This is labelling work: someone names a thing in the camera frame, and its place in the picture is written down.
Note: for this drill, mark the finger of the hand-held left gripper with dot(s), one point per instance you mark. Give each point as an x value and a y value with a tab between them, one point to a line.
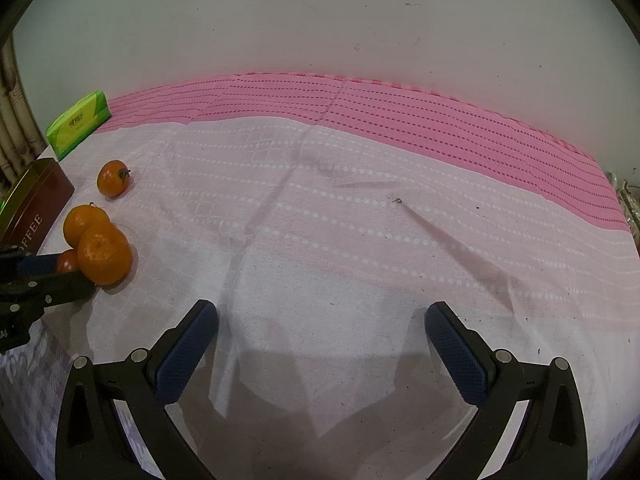
55	287
42	263

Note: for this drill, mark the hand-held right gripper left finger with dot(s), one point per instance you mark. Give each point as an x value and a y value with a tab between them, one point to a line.
187	355

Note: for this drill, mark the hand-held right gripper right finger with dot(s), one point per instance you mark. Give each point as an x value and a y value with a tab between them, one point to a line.
457	355

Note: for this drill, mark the brown tin box gold inside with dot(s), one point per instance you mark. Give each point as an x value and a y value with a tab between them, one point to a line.
40	200

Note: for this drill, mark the purple checkered tablecloth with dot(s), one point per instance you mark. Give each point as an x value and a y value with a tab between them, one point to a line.
30	375

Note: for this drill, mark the orange tangerine with stem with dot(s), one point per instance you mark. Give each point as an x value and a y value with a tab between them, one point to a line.
112	180

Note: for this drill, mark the beige patterned curtain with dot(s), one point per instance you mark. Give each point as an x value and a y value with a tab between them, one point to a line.
15	125

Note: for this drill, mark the green tissue box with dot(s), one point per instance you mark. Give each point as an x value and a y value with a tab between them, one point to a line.
75	122

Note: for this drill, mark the pink white dotted cloth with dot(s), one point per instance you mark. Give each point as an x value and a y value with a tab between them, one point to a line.
350	185

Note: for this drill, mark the clear glass object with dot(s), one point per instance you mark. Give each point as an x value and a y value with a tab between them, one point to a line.
627	205

